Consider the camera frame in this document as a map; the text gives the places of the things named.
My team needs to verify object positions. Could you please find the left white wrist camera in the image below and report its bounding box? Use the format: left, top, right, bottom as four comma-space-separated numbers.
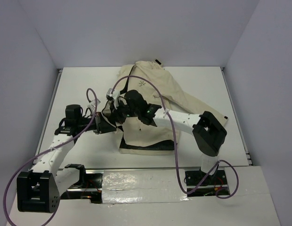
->
88, 99, 101, 111

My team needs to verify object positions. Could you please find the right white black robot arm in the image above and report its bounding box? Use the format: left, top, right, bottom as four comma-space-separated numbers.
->
111, 90, 227, 184

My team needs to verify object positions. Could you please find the white foam front board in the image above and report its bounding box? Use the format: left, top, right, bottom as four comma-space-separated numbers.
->
9, 166, 280, 226

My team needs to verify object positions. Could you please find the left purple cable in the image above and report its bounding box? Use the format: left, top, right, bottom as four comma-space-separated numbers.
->
3, 88, 97, 226

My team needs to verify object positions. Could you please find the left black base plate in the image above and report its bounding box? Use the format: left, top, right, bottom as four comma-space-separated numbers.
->
60, 171, 104, 204

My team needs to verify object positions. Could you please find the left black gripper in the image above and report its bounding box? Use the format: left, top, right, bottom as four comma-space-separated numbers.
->
77, 112, 116, 135

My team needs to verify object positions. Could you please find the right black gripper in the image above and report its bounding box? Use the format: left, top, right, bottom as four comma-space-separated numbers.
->
109, 97, 140, 124

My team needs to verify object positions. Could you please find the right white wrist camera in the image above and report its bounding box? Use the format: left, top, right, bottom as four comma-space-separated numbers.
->
106, 88, 121, 109

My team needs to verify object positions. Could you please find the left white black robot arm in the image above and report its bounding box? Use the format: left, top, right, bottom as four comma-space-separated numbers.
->
16, 105, 116, 213

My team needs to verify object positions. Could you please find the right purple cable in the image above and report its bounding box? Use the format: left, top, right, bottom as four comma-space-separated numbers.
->
110, 75, 238, 200

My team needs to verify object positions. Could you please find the purple cable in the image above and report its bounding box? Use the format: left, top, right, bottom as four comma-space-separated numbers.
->
3, 88, 97, 226
110, 75, 238, 200

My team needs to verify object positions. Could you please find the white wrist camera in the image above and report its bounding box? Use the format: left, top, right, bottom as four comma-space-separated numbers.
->
88, 99, 101, 111
106, 88, 121, 109

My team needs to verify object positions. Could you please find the cream jacket with black zipper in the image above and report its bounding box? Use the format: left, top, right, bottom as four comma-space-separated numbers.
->
113, 61, 227, 155

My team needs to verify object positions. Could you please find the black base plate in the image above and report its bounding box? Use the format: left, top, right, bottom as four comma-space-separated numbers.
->
60, 171, 104, 204
184, 169, 230, 197

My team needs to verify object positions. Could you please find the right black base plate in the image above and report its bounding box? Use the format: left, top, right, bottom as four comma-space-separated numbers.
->
184, 169, 230, 197

